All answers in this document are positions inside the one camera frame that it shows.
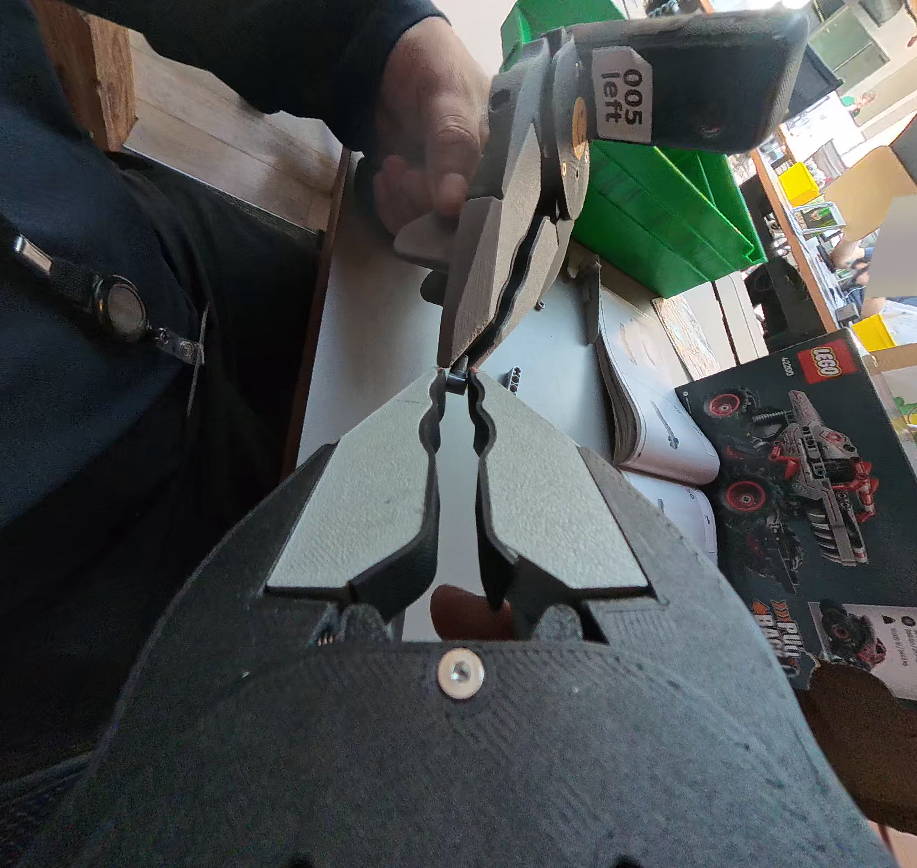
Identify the black lego truck box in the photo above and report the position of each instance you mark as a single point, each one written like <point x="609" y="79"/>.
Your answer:
<point x="802" y="481"/>

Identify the open white instruction booklet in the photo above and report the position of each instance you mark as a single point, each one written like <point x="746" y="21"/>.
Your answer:
<point x="659" y="409"/>

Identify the person's torso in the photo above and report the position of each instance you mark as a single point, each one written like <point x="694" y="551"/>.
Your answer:
<point x="71" y="438"/>

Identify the small black lego pin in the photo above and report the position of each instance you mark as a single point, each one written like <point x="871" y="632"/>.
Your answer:
<point x="456" y="378"/>

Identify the brown wooden post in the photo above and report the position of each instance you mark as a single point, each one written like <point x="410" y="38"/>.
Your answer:
<point x="93" y="80"/>

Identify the grey metal bracket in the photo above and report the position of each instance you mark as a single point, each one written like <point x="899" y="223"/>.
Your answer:
<point x="592" y="295"/>

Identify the person's left hand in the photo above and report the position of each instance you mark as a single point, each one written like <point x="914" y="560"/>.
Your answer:
<point x="437" y="123"/>

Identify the person's left forearm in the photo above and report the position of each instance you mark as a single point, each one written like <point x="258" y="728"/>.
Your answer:
<point x="286" y="37"/>

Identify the yellow plastic bin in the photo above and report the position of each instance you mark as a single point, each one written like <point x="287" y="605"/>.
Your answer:
<point x="799" y="184"/>
<point x="874" y="332"/>

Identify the black device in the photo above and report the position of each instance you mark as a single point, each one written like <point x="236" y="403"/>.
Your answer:
<point x="788" y="302"/>

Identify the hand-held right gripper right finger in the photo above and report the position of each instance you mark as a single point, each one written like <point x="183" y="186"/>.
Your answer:
<point x="551" y="510"/>

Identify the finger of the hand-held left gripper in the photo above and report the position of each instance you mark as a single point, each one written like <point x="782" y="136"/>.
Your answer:
<point x="480" y="273"/>
<point x="548" y="252"/>

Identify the grey lego beam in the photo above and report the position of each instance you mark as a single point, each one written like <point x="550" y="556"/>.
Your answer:
<point x="513" y="378"/>

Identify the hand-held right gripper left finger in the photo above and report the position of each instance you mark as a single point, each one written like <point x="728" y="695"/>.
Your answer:
<point x="358" y="510"/>

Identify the dark brown rounded object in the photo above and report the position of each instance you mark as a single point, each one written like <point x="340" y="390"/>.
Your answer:
<point x="860" y="739"/>

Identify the long wooden workbench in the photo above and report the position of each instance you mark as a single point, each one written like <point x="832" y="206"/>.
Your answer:
<point x="790" y="237"/>

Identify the stacked green plastic bins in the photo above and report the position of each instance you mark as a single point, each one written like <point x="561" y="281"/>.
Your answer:
<point x="645" y="230"/>

